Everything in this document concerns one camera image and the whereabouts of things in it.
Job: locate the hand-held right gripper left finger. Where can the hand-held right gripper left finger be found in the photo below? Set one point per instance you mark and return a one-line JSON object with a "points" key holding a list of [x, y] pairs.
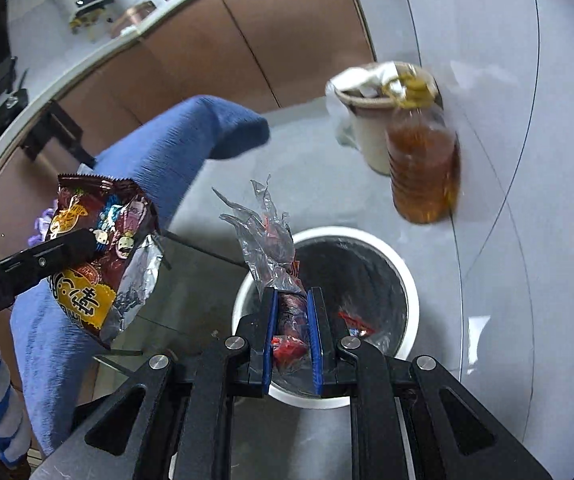
{"points": [[267, 345]]}

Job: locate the beige bin with plastic bag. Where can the beige bin with plastic bag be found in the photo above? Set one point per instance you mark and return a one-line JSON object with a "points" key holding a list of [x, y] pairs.
{"points": [[367, 135]]}

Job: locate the purple wrapper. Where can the purple wrapper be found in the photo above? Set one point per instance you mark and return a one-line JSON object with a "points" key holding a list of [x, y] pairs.
{"points": [[42, 220]]}

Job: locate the brown cartoon snack packet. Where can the brown cartoon snack packet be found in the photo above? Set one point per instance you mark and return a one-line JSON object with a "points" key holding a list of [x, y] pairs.
{"points": [[117, 220]]}

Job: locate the brown kitchen counter cabinet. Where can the brown kitchen counter cabinet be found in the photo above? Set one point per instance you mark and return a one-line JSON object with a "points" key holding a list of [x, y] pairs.
{"points": [[267, 35]]}

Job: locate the amber tea bottle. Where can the amber tea bottle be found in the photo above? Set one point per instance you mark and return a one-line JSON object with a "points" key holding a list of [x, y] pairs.
{"points": [[422, 175]]}

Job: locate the black frying pan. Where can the black frying pan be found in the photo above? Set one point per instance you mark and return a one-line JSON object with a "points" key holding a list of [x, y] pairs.
{"points": [[2, 115]]}

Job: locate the white box appliance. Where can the white box appliance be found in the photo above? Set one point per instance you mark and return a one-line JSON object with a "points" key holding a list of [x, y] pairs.
{"points": [[79, 0]]}

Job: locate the blue fluffy blanket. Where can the blue fluffy blanket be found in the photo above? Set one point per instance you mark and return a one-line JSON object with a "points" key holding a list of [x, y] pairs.
{"points": [[167, 160]]}

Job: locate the pink pot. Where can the pink pot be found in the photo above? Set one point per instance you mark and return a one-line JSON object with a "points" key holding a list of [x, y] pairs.
{"points": [[134, 17]]}

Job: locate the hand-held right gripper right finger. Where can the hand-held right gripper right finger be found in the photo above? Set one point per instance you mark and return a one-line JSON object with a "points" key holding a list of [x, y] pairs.
{"points": [[315, 345]]}

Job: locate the clear red candy wrapper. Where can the clear red candy wrapper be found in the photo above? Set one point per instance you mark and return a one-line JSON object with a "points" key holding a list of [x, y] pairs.
{"points": [[267, 250]]}

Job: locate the small red wrapper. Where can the small red wrapper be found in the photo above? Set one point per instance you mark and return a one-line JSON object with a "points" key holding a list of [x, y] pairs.
{"points": [[354, 321]]}

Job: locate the white round trash bin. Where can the white round trash bin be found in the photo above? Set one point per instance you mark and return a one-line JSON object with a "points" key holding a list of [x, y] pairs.
{"points": [[367, 280]]}

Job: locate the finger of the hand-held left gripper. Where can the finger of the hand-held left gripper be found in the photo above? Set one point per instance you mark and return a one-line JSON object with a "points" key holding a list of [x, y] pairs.
{"points": [[62, 252]]}

